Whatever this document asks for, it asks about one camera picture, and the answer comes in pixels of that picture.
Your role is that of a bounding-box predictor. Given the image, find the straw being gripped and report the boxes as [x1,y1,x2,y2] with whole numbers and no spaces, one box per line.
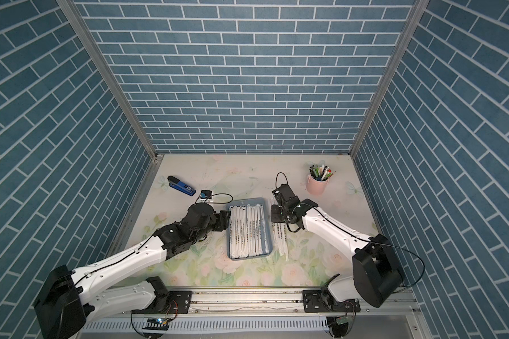
[237,206,245,257]

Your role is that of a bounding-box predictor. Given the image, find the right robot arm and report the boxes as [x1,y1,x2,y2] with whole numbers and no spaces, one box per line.
[271,184,404,307]

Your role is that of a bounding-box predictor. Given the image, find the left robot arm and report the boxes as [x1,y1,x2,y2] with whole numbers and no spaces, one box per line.
[33,203,230,338]

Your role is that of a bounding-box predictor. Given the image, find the blue storage tray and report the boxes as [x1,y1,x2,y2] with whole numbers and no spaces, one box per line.
[226,198,273,261]

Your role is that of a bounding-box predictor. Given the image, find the right wrapped straw pile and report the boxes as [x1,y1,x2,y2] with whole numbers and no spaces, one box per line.
[272,223,288,261]

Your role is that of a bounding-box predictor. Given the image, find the pink pen cup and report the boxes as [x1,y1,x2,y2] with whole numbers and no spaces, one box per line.
[306,175,329,196]

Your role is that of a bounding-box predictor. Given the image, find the pens in cup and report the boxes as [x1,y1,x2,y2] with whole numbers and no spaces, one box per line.
[309,165,334,182]

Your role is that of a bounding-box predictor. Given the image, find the blue stapler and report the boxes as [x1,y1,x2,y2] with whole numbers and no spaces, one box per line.
[168,176,196,196]

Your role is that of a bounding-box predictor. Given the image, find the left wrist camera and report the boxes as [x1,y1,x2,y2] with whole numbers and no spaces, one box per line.
[199,189,213,200]

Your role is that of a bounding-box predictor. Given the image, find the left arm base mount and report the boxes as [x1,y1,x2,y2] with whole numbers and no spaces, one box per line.
[133,290,192,316]

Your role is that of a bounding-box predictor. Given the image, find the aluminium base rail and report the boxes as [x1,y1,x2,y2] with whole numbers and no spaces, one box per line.
[88,282,421,322]

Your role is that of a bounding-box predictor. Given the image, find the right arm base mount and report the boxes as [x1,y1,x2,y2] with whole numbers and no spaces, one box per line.
[302,289,361,314]

